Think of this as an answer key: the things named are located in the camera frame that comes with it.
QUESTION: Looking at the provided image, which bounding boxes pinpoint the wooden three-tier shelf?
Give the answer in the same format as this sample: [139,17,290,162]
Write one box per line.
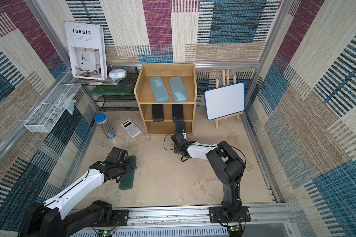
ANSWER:
[134,63,197,135]

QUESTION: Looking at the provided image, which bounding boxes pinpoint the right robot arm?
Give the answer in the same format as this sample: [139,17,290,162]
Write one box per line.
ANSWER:
[171,132,251,223]

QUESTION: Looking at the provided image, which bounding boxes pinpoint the white round device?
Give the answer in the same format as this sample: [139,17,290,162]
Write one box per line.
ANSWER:
[108,69,127,80]

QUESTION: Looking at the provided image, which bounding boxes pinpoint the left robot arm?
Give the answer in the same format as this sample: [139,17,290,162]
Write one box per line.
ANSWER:
[17,148,137,237]

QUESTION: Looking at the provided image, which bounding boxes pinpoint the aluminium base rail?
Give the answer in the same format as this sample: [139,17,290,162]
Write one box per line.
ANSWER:
[75,202,301,237]

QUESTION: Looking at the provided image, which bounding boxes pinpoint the dark green pencil case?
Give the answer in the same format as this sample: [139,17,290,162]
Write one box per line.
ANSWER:
[119,169,135,190]
[175,121,186,133]

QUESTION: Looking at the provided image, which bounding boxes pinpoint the blue-lidded pencil tube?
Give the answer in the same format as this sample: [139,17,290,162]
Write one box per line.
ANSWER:
[94,113,116,140]

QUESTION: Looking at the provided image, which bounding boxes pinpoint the black wire rack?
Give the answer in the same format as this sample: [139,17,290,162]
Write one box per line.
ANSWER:
[83,67,138,112]

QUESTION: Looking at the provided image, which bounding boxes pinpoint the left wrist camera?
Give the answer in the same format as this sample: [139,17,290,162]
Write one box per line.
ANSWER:
[108,147,128,164]

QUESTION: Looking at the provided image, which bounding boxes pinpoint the white Inedia magazine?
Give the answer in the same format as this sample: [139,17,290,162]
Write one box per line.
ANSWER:
[64,21,108,81]

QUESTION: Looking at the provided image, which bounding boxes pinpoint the black pencil case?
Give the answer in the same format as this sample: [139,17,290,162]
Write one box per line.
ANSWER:
[172,104,184,123]
[152,104,164,122]

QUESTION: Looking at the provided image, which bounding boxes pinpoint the white wire mesh basket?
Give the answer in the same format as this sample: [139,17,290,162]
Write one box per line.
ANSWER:
[24,73,81,133]

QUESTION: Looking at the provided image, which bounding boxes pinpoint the small whiteboard on easel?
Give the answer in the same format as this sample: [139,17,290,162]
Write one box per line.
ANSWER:
[204,69,245,128]

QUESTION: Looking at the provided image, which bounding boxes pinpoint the green tray on rack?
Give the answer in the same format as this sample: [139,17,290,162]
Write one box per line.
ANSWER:
[89,86,134,96]

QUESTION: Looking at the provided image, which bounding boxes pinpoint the light blue pencil case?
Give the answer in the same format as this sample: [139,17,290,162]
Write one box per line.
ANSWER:
[149,77,169,103]
[169,77,188,103]

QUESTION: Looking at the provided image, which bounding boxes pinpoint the white calculator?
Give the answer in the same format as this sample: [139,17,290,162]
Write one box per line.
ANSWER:
[121,119,142,138]

